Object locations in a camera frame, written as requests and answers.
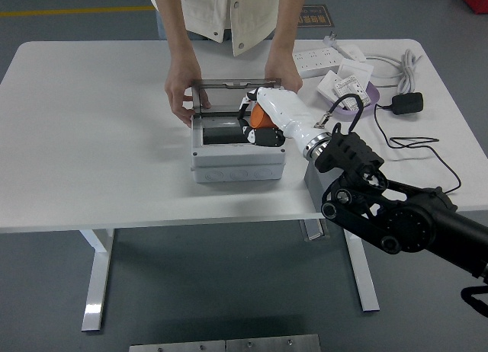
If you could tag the person's right hand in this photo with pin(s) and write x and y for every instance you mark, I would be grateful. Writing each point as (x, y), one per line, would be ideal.
(181, 85)

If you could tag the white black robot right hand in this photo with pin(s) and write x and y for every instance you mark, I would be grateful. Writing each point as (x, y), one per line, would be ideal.
(286, 112)

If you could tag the person's left hand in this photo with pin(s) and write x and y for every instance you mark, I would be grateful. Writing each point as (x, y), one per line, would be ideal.
(284, 72)

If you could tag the orange cylindrical battery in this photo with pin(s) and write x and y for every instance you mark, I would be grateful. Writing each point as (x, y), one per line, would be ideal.
(261, 117)

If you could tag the smoky transparent hinged box lid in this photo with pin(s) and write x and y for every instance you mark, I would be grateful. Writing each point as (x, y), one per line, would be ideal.
(221, 100)

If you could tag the grey plastic enclosure box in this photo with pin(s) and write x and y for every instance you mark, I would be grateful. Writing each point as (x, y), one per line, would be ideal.
(238, 163)

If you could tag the person's right forearm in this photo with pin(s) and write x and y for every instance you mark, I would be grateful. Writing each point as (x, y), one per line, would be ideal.
(179, 36)

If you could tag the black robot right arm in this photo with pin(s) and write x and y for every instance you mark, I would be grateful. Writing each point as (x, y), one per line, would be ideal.
(404, 222)

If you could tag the person's left forearm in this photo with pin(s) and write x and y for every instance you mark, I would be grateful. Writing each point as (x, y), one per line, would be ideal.
(287, 28)

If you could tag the grey metal floor box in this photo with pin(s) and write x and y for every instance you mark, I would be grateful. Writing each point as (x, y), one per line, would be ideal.
(312, 230)

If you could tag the white power strip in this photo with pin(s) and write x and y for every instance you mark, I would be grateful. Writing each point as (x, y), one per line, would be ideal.
(318, 60)

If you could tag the small white socket panel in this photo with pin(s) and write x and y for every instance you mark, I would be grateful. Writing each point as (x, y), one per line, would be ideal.
(327, 86)

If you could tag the brown floor sign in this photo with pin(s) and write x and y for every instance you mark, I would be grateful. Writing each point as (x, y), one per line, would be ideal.
(320, 18)

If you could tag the white socket panel with label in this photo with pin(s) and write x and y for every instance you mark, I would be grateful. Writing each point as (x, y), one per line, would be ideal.
(352, 89)

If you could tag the large white square socket panel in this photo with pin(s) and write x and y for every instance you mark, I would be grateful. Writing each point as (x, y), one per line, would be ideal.
(356, 71)

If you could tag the grey foam block holder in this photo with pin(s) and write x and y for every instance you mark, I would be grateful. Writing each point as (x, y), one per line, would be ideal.
(314, 188)

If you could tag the person's torso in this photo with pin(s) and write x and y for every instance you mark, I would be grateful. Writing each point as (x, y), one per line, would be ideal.
(228, 9)

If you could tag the purple plastic tray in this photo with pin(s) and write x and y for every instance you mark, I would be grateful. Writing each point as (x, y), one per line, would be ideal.
(373, 95)

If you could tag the black power adapter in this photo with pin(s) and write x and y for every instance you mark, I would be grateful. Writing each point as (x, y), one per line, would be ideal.
(408, 102)

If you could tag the white table leg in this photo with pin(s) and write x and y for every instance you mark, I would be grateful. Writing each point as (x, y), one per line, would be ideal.
(366, 279)
(97, 276)

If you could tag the grey metal plate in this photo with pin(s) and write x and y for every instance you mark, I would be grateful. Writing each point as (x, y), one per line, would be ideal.
(177, 347)
(272, 343)

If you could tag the white rectangular wall plug panel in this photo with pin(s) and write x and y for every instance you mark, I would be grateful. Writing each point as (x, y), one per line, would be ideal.
(354, 54)

